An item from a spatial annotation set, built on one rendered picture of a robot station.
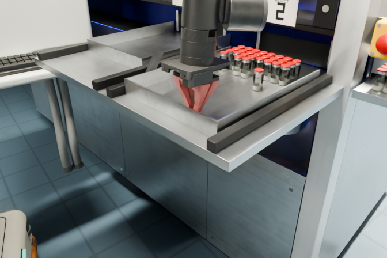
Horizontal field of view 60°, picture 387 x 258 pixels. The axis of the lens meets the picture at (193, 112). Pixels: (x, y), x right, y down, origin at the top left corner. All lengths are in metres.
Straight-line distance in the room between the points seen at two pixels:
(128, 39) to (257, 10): 0.65
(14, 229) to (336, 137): 1.09
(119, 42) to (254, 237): 0.78
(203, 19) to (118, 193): 1.43
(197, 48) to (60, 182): 1.57
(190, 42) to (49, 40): 0.91
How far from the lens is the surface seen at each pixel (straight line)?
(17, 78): 1.14
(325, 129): 0.88
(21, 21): 1.34
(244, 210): 1.19
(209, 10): 0.51
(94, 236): 1.65
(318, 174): 0.94
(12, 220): 1.42
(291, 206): 1.05
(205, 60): 0.52
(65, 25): 1.37
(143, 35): 1.15
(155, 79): 0.76
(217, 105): 0.66
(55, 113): 1.58
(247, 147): 0.54
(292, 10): 0.84
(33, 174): 2.12
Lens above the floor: 1.17
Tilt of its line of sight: 27 degrees down
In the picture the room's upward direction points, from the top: straight up
